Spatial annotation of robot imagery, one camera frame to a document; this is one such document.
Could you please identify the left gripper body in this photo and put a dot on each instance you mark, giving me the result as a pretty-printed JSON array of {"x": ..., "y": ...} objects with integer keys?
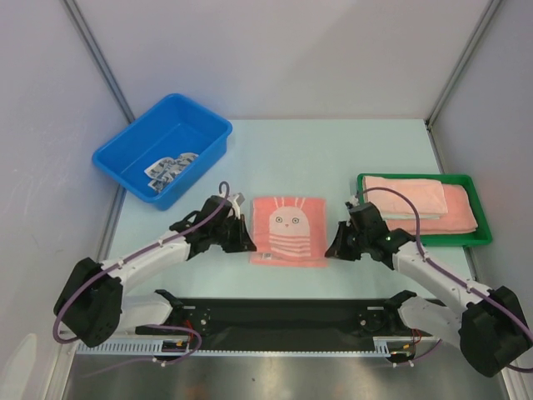
[{"x": 223, "y": 235}]

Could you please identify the light pink embroidered towel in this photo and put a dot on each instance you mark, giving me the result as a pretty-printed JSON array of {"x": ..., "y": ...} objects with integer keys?
[{"x": 377, "y": 192}]

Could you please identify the green plastic tray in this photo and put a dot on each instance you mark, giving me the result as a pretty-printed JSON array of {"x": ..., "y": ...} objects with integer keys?
[{"x": 481, "y": 236}]

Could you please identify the blue plastic bin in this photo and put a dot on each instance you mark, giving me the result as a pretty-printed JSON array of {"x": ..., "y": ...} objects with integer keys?
[{"x": 175, "y": 126}]

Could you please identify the white slotted cable duct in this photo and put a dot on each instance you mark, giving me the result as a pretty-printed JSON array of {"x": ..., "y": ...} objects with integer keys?
[{"x": 138, "y": 347}]

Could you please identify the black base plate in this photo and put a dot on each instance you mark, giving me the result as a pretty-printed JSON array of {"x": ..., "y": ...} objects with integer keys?
[{"x": 283, "y": 325}]

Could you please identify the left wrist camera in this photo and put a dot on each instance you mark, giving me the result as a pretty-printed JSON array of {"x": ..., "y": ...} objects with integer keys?
[{"x": 237, "y": 199}]

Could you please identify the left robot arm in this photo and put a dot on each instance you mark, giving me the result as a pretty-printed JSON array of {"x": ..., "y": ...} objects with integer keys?
[{"x": 96, "y": 301}]

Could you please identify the patterned towel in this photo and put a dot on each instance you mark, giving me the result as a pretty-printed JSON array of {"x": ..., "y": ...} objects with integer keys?
[{"x": 166, "y": 169}]

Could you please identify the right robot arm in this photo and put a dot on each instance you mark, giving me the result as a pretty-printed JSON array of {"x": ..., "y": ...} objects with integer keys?
[{"x": 487, "y": 325}]

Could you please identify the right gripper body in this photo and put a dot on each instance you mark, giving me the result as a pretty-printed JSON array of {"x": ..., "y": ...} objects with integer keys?
[{"x": 351, "y": 237}]

